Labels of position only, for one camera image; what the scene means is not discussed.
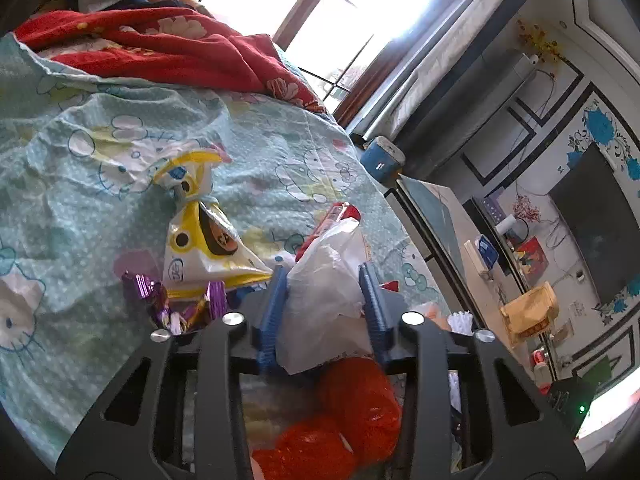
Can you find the white plastic bag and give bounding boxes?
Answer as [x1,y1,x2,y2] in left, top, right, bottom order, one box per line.
[275,217,381,376]

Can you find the red floral blanket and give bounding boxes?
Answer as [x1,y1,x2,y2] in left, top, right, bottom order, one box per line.
[14,7,328,113]

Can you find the purple candy wrapper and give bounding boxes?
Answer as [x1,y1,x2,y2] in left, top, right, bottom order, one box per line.
[177,280,230,333]
[122,270,171,331]

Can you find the light blue cartoon bedsheet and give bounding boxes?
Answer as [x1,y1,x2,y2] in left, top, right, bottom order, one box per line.
[0,32,451,473]

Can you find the white standing air conditioner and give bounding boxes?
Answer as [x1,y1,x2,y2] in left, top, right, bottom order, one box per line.
[400,52,538,176]

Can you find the yellow artificial flowers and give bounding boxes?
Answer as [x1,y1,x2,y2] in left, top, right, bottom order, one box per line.
[517,20,563,63]

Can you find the white bottle red cap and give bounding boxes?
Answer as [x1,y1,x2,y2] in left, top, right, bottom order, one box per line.
[532,350,552,395]

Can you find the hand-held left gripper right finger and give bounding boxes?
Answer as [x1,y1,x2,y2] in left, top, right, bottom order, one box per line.
[357,261,588,480]

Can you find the blue packet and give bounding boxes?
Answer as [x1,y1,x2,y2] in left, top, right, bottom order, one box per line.
[472,235,501,268]

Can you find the red box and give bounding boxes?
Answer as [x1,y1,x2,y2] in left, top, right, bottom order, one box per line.
[515,237,548,271]

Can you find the beige curtain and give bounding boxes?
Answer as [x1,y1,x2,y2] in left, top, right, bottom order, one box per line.
[350,0,543,141]

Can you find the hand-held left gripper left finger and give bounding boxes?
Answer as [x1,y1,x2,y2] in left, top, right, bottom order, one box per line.
[57,265,291,480]

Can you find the orange plastic bag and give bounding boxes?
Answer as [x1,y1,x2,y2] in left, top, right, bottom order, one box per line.
[250,357,403,480]

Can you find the black television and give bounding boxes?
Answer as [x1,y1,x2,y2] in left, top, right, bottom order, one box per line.
[547,142,640,306]

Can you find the yellow white snack bag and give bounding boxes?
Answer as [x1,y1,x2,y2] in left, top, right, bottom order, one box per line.
[152,150,273,301]

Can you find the brown framed window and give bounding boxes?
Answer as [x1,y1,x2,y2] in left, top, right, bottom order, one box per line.
[177,0,481,106]

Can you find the red snack wrapper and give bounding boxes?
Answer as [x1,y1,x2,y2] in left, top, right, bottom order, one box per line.
[295,202,362,261]

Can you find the yellow paper bag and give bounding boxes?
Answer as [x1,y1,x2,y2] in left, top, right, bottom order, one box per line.
[500,282,558,348]

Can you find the white blue coffee table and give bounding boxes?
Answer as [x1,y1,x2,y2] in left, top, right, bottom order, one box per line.
[395,175,561,376]

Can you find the black television cabinet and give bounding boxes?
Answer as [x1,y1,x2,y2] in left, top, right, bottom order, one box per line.
[462,197,531,291]

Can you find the white vase red flowers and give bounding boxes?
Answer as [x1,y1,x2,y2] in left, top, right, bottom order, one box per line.
[495,192,541,238]

